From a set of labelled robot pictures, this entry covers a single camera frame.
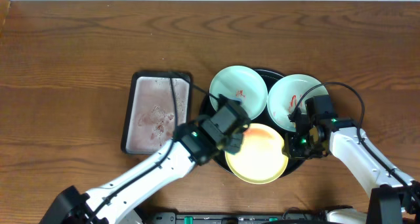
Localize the pale yellow plate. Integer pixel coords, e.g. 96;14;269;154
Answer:
225;123;289;185

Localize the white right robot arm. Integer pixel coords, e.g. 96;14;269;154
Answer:
285;95;419;223

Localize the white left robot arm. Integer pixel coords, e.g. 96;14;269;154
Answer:
41;95;251;223

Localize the black round tray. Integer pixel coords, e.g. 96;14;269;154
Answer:
198;68;318;178

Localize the black rectangular soapy tray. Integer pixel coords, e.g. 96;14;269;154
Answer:
121;70;192;155

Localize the left mint green plate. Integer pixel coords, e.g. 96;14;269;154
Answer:
209;66;268;120

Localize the mint green plate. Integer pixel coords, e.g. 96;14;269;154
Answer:
267;74;321;132
209;66;268;120

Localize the right mint green plate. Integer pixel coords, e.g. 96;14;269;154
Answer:
267;74;321;132

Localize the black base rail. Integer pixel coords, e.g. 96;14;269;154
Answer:
136;210;327;224

